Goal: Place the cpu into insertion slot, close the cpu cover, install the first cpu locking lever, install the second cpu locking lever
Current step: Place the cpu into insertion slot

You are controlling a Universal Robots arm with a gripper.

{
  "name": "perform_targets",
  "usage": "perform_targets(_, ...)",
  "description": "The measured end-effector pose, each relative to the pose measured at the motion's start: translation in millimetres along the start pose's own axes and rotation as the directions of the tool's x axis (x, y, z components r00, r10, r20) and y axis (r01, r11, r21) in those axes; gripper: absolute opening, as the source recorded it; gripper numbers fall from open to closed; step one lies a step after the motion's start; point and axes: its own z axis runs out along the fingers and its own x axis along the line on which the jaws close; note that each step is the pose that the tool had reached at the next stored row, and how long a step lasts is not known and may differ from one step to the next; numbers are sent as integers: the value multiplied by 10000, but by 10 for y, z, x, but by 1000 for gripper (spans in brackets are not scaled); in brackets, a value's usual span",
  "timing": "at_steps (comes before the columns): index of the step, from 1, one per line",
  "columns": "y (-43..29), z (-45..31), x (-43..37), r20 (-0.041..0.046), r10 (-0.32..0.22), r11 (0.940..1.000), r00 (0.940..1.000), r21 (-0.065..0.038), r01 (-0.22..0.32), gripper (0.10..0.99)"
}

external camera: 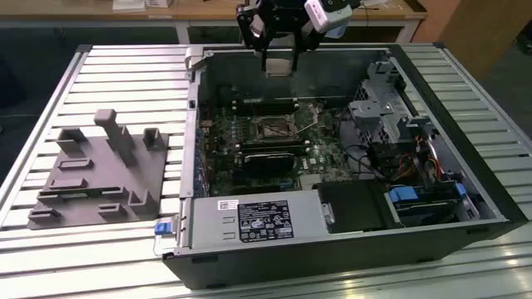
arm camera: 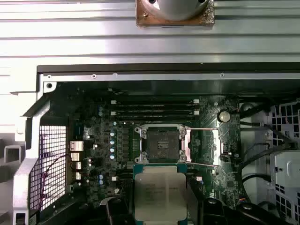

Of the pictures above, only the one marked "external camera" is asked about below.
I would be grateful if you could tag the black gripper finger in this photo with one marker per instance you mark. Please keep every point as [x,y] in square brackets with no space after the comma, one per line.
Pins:
[246,28]
[310,39]

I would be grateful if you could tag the silver-topped CPU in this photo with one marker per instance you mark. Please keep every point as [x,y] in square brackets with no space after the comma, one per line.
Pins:
[279,67]

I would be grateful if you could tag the CPU socket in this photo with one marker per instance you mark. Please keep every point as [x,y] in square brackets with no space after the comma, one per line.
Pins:
[274,127]

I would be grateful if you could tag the wooden desk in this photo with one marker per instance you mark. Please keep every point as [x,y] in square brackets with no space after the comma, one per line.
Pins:
[199,14]

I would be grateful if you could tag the white cardboard box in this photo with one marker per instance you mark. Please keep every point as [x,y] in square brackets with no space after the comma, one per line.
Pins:
[160,3]
[128,5]

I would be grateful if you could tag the grey metal drive cage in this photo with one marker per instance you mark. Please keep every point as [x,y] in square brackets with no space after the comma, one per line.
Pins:
[370,109]

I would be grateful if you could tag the green motherboard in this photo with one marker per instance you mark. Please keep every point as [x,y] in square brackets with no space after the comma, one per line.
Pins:
[328,155]

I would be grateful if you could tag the wooden cabinet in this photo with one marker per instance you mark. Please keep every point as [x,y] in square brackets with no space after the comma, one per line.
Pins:
[478,31]

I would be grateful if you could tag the black graphics card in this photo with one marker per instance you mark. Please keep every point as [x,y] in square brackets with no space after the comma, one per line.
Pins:
[266,162]

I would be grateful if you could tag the silver chipset heatsink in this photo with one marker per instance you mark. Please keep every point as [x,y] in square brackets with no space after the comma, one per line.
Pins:
[311,181]

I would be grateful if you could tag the blue board connector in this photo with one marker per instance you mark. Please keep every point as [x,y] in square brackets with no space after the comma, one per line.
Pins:
[286,186]

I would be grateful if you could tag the hard disk in blue carrier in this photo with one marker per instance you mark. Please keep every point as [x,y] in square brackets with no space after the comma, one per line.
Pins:
[400,193]

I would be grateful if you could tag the black drive bay box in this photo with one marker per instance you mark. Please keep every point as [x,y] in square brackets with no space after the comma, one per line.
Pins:
[354,205]

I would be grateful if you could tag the grey parts rack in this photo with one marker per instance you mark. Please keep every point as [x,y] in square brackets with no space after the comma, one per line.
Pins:
[104,177]

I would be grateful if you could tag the blue plastic clip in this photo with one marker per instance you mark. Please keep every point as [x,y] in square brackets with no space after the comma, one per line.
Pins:
[459,191]

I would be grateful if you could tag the grey power supply unit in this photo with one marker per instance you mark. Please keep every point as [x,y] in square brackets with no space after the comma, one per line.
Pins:
[203,218]

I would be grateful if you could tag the green RAM stick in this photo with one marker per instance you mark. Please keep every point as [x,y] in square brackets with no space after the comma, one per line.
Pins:
[94,193]

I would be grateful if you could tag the blue case latch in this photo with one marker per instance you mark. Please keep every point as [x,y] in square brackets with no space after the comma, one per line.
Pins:
[163,228]

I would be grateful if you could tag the black PC case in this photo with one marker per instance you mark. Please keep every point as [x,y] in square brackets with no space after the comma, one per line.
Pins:
[311,264]

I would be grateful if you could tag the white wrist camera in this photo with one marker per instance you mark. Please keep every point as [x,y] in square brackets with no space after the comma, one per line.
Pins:
[324,15]

